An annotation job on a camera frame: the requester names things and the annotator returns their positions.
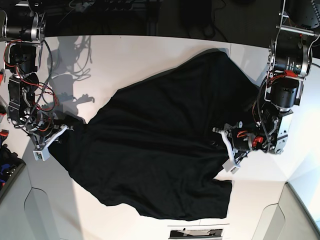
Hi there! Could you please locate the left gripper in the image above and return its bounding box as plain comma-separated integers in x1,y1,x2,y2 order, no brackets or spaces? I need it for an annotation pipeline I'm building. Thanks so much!
212,121,255,167

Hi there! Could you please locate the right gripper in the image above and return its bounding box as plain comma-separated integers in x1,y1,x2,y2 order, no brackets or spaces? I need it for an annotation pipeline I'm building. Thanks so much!
26,116,85,150

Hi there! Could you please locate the black t-shirt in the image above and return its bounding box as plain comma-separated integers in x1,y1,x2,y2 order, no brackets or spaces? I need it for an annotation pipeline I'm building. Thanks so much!
49,50,258,221

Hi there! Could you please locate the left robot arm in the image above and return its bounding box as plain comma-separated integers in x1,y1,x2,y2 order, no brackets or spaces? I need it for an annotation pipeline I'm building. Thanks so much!
213,0,320,173

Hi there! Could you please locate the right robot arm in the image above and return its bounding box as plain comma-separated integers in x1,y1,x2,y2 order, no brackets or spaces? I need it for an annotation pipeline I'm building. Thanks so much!
0,6,74,151

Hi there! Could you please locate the grey bin with clothes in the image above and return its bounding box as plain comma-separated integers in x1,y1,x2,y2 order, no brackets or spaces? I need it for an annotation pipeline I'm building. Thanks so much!
0,130,26,201

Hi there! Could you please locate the orange grey tool at edge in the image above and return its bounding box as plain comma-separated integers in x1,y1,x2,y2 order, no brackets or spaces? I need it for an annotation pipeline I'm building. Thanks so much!
0,68,8,122

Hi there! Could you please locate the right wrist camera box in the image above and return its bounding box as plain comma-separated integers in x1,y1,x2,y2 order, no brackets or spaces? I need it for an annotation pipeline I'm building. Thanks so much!
33,148,50,161

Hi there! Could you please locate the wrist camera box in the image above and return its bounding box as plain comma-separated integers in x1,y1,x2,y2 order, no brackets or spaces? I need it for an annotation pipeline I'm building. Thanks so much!
33,148,50,161
222,161,241,174

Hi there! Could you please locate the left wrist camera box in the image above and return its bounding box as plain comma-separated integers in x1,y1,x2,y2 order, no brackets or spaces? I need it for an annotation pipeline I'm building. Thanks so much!
222,161,241,174

